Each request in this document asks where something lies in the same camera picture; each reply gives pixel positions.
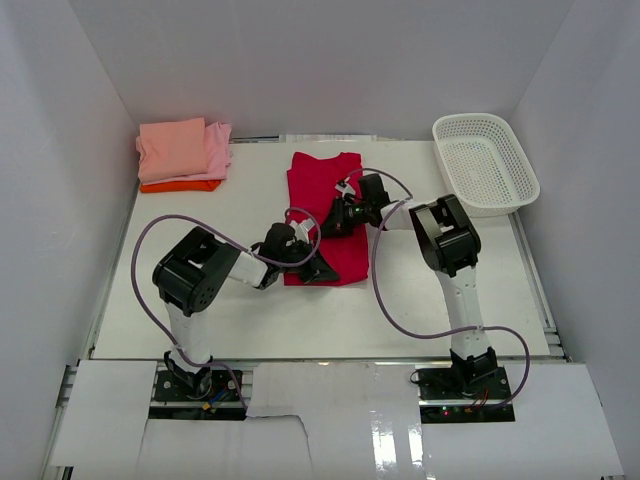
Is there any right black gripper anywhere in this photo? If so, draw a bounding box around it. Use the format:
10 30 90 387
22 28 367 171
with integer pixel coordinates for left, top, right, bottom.
314 196 372 240

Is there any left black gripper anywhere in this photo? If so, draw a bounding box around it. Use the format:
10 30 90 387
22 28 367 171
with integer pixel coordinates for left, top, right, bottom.
276 240 338 285

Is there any red t shirt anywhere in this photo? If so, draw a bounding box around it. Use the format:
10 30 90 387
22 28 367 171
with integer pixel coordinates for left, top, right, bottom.
287 152 369 286

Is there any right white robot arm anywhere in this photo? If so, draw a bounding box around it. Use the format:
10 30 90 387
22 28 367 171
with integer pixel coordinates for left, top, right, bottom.
321 170 498 399

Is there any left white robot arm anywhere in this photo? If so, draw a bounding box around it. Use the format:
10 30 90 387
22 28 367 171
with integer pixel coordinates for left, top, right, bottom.
152 220 340 399

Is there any folded orange t shirt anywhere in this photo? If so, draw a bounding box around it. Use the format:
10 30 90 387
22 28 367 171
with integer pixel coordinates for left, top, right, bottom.
139 180 222 194

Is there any white plastic basket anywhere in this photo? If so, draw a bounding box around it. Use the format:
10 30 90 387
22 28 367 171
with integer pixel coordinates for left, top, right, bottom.
432 113 540 218

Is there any folded peach t shirt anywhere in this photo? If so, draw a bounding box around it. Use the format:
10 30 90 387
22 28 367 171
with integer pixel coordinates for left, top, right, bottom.
136 118 208 183

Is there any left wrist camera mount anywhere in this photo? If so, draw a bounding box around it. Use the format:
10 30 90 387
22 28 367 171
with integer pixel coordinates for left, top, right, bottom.
288 218 316 244

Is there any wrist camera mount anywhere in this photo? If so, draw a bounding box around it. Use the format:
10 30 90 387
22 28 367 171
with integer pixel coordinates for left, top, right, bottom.
335 177 357 198
288 218 316 244

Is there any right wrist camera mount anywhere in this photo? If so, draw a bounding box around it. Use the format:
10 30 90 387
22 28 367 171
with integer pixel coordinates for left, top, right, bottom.
335 177 357 198

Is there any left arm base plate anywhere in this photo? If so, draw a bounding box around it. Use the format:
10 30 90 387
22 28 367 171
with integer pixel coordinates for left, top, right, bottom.
149 369 246 421

